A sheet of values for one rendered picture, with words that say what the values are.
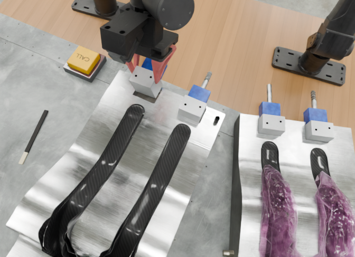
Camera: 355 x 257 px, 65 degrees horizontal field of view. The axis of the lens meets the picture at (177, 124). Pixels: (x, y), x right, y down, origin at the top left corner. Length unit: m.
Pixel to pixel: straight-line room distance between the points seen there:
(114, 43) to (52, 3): 0.55
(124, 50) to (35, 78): 0.42
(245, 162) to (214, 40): 0.38
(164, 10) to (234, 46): 0.47
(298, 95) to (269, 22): 0.25
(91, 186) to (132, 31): 0.29
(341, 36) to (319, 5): 1.65
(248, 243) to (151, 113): 0.31
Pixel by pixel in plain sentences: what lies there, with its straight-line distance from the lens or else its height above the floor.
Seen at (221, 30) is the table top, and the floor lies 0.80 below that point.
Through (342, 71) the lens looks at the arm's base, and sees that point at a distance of 0.91.
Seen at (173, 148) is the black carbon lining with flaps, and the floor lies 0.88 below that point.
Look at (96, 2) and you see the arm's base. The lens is 0.87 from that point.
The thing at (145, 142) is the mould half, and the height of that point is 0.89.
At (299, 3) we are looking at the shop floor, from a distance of 2.34.
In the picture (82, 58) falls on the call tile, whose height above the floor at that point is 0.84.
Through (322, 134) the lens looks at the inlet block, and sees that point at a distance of 0.69.
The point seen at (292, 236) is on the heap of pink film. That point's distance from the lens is 0.58.
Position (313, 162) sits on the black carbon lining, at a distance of 0.69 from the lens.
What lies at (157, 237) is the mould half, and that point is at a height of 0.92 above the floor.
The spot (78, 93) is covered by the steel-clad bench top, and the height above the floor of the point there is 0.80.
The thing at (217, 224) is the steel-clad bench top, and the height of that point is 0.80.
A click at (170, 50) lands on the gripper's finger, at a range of 0.53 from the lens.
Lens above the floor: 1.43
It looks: 66 degrees down
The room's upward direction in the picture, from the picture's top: 7 degrees clockwise
